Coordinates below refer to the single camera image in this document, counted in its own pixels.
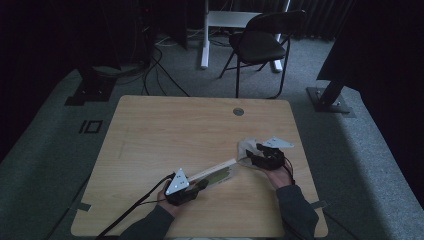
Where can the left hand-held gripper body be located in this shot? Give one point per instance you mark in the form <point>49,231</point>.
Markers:
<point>178,190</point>

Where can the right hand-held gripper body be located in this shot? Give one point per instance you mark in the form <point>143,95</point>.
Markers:
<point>271,160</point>

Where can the beige cloth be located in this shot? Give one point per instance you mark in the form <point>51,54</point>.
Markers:
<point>246,146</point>

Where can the person's right hand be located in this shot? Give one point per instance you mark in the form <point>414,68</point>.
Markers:
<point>280,178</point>

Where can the person's left hand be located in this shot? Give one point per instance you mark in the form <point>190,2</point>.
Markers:
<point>171,209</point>

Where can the grey round table grommet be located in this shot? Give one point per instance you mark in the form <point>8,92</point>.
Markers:
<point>238,111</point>

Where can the grey tape strip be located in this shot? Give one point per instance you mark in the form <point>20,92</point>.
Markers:
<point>83,206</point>
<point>318,204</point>

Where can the black stand with metal base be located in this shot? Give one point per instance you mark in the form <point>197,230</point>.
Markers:
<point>328,100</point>

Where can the black folding chair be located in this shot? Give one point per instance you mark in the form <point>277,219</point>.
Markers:
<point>260,46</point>

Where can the black floor tape marks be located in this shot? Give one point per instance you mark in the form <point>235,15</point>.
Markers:
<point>90,127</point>

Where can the black stand base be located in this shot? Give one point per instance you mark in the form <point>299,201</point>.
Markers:
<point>91,88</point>

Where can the white desk frame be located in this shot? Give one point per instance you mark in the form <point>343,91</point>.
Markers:
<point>230,19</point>

